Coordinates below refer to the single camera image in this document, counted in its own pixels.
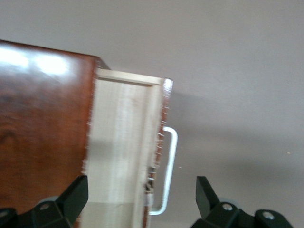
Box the dark brown wooden cabinet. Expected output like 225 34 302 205
0 39 112 214

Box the wooden drawer with white handle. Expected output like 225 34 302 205
79 67 179 228

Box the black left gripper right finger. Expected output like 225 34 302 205
190 176 292 228

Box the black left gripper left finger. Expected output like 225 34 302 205
0 175 89 228

